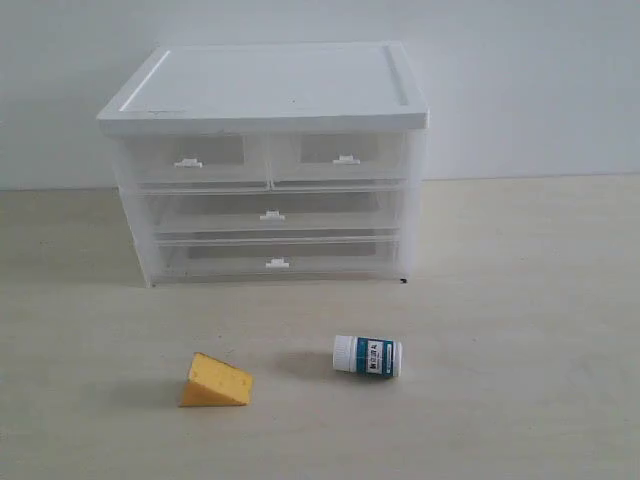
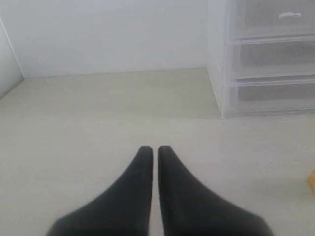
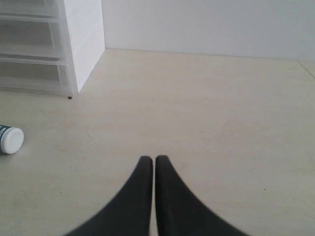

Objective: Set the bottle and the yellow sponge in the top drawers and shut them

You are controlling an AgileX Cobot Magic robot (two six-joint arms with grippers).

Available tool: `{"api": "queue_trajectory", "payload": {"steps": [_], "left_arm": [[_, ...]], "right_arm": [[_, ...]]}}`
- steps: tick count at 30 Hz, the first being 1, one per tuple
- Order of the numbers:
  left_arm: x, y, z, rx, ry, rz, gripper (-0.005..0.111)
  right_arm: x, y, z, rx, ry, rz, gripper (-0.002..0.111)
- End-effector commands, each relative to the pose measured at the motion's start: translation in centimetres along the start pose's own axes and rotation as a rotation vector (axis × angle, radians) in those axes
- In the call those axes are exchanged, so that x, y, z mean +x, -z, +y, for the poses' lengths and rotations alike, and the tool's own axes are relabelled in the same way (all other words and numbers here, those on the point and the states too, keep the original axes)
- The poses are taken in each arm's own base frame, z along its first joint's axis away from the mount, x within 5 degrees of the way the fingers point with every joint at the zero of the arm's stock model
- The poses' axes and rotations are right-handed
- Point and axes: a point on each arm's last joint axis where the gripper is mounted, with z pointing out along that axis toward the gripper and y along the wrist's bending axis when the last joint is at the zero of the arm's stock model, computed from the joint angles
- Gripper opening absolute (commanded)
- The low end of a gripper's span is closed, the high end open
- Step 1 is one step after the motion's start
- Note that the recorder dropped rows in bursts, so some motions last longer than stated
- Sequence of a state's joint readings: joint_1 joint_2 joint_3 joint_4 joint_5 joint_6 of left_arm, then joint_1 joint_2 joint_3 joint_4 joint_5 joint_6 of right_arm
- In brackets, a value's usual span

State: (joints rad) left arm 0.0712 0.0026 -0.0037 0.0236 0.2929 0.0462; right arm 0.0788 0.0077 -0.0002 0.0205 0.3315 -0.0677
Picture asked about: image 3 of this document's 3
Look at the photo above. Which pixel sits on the white plastic drawer cabinet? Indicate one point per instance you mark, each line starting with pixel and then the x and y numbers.
pixel 50 45

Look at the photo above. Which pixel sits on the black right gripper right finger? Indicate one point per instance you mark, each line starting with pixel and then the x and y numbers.
pixel 179 212

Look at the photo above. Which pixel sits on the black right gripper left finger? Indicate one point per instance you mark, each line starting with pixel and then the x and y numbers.
pixel 129 212

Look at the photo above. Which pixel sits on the white blue-labelled pill bottle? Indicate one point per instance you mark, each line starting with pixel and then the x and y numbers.
pixel 11 139

